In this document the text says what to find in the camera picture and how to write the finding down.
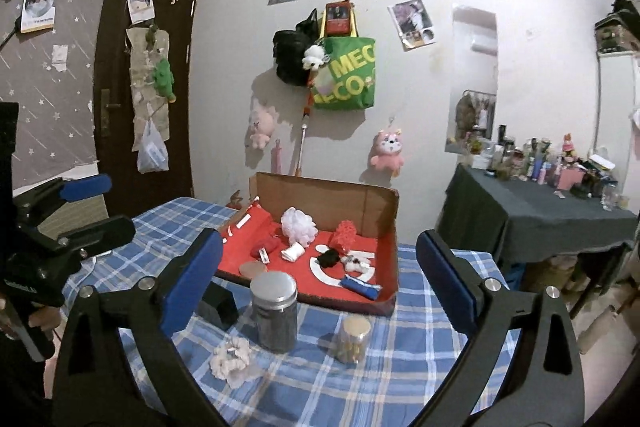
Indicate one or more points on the black backpack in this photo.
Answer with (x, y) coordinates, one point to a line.
(289, 47)

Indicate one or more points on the large glass jar dark tea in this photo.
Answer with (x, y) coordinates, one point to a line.
(274, 302)

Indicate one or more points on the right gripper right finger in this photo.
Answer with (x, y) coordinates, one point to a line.
(543, 385)

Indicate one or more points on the white fluffy bunny keychain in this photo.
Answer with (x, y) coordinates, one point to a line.
(354, 264)

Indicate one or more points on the cream crochet scrunchie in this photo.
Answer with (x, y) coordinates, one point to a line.
(230, 358)

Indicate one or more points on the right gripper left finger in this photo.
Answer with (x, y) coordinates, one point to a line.
(93, 382)

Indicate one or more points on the white wardrobe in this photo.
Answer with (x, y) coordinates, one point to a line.
(618, 82)

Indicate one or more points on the suitcase on wardrobe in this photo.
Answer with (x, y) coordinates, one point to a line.
(619, 30)

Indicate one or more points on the red bath pouf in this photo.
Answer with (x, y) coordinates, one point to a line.
(343, 237)

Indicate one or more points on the green tote bag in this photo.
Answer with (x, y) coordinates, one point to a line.
(347, 81)

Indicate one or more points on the person's left hand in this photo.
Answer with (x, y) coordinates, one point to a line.
(44, 318)

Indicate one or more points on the red plush towel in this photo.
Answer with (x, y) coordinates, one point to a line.
(268, 244)

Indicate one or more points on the portrait card on door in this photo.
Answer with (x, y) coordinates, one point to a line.
(141, 11)

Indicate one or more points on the portrait calendar on wall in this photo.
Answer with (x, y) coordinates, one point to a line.
(37, 15)

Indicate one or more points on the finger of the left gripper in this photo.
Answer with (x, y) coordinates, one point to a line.
(47, 197)
(97, 239)

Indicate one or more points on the photo collage poster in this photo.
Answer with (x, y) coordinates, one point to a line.
(413, 24)

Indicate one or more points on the mop handle with orange grip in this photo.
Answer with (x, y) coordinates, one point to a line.
(303, 129)

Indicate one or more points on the round tan powder puff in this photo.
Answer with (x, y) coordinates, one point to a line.
(252, 269)

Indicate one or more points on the red photo card holder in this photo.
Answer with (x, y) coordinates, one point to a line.
(338, 19)

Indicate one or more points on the white miffy cloth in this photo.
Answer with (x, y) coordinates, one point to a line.
(292, 253)

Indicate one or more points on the blue white cloth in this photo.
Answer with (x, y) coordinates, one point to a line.
(360, 287)

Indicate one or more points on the wall mirror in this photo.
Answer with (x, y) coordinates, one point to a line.
(474, 84)

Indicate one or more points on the pink plush fox on wall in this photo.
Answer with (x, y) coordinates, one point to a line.
(387, 149)

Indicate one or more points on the pink plush bunny on wall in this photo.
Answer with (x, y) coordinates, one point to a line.
(263, 120)

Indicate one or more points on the dark cloth side table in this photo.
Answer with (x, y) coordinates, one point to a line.
(521, 222)

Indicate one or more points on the cardboard box red lining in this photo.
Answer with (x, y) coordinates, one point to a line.
(372, 210)

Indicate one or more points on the black fabric scrunchie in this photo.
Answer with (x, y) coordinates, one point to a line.
(329, 258)

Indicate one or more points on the pink white bath pouf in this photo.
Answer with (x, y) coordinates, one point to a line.
(298, 227)

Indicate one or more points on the green plush dinosaur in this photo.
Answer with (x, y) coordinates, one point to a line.
(164, 80)

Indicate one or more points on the white plush dog keychain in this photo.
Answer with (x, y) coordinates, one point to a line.
(314, 58)

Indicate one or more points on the small glass jar yellow contents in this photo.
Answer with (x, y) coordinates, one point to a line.
(353, 339)

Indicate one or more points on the white plastic bag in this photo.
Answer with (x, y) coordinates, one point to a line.
(152, 153)

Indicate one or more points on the dark brown door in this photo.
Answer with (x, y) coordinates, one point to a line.
(125, 99)

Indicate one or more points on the dark patterned gift box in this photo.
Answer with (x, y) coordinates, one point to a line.
(218, 307)

